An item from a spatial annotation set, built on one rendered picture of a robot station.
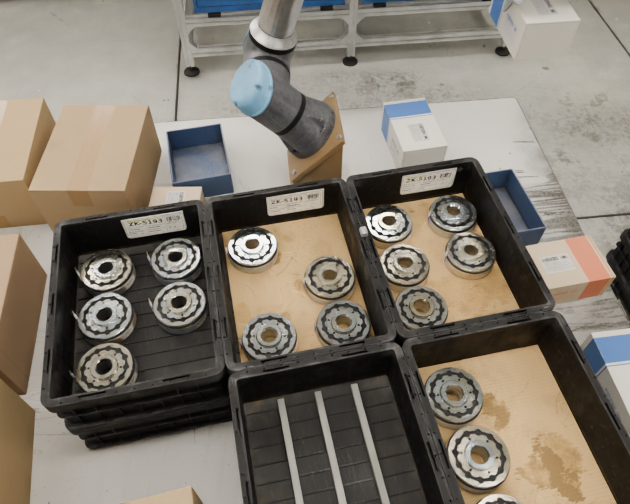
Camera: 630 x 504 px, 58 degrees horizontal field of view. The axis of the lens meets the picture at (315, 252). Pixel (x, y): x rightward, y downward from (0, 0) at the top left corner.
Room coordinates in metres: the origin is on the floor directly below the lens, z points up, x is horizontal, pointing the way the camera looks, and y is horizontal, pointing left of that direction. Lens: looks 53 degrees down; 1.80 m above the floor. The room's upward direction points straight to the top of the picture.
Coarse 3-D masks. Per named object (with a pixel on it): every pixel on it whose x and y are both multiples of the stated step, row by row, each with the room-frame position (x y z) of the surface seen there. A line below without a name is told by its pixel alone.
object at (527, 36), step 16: (496, 0) 1.27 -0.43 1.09; (528, 0) 1.19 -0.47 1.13; (544, 0) 1.19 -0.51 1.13; (560, 0) 1.19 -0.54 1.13; (496, 16) 1.24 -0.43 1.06; (512, 16) 1.16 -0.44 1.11; (528, 16) 1.12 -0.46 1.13; (544, 16) 1.12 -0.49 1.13; (560, 16) 1.12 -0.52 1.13; (576, 16) 1.12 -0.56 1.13; (512, 32) 1.14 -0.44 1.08; (528, 32) 1.10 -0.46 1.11; (544, 32) 1.10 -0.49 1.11; (560, 32) 1.10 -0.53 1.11; (512, 48) 1.12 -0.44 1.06; (528, 48) 1.10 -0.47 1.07; (544, 48) 1.10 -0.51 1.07; (560, 48) 1.11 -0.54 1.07
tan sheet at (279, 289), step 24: (336, 216) 0.82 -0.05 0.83; (288, 240) 0.75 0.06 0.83; (312, 240) 0.75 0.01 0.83; (336, 240) 0.75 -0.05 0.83; (288, 264) 0.69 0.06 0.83; (240, 288) 0.63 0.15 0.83; (264, 288) 0.63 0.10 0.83; (288, 288) 0.63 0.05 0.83; (240, 312) 0.57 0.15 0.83; (264, 312) 0.57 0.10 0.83; (288, 312) 0.57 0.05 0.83; (312, 312) 0.57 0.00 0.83; (240, 336) 0.52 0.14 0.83; (312, 336) 0.52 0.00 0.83
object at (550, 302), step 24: (408, 168) 0.87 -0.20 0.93; (432, 168) 0.88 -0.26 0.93; (480, 168) 0.87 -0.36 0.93; (360, 216) 0.74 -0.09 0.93; (504, 216) 0.74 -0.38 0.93; (528, 264) 0.62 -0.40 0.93; (384, 288) 0.56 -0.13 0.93; (504, 312) 0.51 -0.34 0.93; (528, 312) 0.51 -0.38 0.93; (408, 336) 0.47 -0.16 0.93
